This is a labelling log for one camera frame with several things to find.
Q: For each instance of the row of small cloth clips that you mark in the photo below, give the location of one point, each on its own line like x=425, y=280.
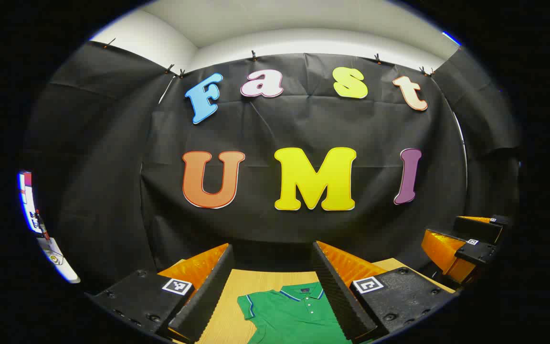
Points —
x=253, y=55

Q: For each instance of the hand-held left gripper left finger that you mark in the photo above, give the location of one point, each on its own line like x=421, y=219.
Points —
x=213, y=286

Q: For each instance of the green T-shirt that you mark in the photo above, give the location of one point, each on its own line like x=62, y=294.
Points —
x=294, y=320

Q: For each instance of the white printed banner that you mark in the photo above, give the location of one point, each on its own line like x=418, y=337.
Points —
x=29, y=205

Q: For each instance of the white backdrop frame pole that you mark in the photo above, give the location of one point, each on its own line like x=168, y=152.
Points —
x=165, y=91
x=464, y=148

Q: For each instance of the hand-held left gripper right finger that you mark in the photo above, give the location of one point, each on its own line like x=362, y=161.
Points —
x=334, y=296

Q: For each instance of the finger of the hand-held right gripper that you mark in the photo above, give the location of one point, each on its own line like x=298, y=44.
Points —
x=478, y=230
x=482, y=253

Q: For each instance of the black backdrop cloth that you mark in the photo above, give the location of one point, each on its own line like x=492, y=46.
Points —
x=303, y=124

